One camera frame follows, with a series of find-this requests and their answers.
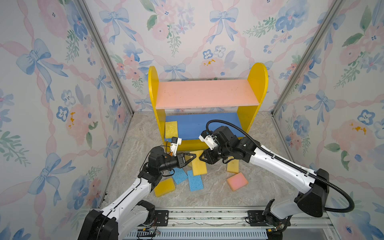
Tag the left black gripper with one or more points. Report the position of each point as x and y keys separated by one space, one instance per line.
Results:
x=180 y=160

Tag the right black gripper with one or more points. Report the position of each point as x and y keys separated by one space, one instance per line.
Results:
x=207 y=154

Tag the yellow sponge with green back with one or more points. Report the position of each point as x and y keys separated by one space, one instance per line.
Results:
x=199 y=167

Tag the bright yellow cellulose sponge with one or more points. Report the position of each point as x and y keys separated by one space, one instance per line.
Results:
x=171 y=130

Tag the yellow pink blue toy shelf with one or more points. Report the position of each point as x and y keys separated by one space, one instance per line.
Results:
x=246 y=95

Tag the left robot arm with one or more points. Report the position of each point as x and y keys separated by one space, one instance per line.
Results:
x=130 y=210

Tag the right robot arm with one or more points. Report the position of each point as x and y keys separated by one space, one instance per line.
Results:
x=311 y=194

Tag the blue sponge left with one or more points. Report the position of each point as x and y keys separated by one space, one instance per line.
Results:
x=179 y=176

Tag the blue sponge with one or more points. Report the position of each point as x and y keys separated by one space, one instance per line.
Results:
x=179 y=176
x=195 y=182

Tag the blue sponge right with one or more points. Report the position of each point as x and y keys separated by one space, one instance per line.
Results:
x=195 y=182

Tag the thick yellow sponge front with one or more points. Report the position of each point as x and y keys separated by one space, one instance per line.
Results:
x=164 y=187

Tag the small yellow sponge right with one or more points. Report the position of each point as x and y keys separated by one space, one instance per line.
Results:
x=233 y=166

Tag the pink orange sponge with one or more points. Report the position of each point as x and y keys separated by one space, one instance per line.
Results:
x=237 y=181

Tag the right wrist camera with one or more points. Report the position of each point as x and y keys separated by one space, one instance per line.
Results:
x=209 y=139

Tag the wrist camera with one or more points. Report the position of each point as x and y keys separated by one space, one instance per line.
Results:
x=209 y=139
x=175 y=143

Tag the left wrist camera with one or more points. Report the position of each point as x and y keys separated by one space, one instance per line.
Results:
x=175 y=143

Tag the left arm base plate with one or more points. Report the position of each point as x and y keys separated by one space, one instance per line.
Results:
x=157 y=218

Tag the aluminium mounting rail frame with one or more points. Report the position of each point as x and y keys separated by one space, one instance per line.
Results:
x=230 y=224

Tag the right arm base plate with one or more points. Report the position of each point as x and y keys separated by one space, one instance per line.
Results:
x=257 y=218

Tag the left corner aluminium post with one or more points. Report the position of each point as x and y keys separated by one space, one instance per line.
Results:
x=90 y=24

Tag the corner aluminium post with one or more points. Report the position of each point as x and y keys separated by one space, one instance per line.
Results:
x=329 y=18
x=90 y=24

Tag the right corner aluminium post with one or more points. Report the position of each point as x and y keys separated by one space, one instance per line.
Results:
x=329 y=18

